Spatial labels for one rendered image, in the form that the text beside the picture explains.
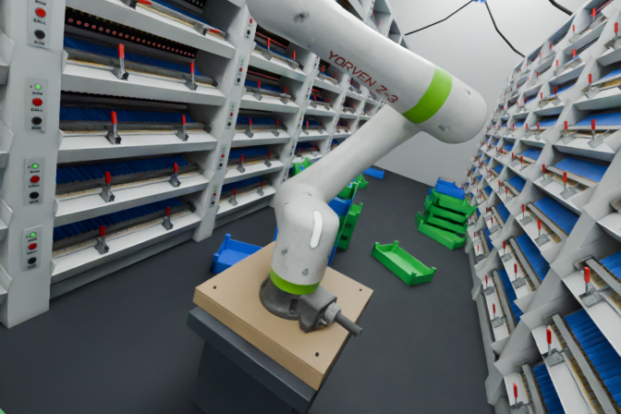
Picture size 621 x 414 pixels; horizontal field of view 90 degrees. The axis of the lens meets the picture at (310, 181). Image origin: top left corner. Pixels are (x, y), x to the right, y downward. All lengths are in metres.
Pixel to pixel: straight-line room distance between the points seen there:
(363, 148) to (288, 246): 0.31
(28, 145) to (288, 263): 0.66
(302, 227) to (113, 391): 0.64
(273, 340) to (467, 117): 0.59
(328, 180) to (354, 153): 0.09
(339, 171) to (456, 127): 0.29
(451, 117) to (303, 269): 0.43
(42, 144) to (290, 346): 0.74
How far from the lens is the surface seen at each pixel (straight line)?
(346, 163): 0.80
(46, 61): 0.95
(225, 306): 0.76
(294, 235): 0.66
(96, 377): 1.06
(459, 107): 0.68
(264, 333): 0.72
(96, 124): 1.11
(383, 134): 0.82
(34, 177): 1.00
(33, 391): 1.07
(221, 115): 1.38
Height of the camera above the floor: 0.81
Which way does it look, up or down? 16 degrees down
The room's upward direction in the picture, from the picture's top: 17 degrees clockwise
